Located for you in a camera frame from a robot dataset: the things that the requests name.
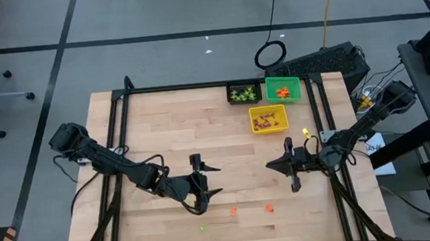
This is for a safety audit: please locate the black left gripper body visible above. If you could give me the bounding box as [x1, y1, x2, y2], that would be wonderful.
[154, 152, 212, 219]

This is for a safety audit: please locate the yellow power plug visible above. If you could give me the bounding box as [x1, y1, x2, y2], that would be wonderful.
[357, 94, 373, 111]

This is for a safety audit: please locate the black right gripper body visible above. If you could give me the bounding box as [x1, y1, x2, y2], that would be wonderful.
[281, 131, 349, 194]

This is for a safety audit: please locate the black plastic basket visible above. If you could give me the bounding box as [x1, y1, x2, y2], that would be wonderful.
[225, 78, 264, 107]

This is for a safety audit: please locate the black desk support beam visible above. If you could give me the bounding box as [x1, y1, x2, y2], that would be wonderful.
[366, 120, 430, 170]

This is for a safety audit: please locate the white paper sheet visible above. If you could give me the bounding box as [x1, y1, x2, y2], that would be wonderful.
[364, 132, 397, 177]

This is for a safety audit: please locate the yellow plastic basket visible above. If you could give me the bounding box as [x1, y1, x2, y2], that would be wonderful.
[247, 103, 290, 135]

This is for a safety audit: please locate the black hanging cable with coil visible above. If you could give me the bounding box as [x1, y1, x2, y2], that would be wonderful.
[248, 0, 289, 71]

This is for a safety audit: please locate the green plastic basket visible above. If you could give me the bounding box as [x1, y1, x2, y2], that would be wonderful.
[264, 74, 303, 106]

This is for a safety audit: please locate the black computer tower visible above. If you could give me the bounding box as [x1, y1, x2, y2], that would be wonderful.
[262, 39, 373, 101]

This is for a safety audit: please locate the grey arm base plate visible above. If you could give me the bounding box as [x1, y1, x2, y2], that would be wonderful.
[319, 128, 338, 143]

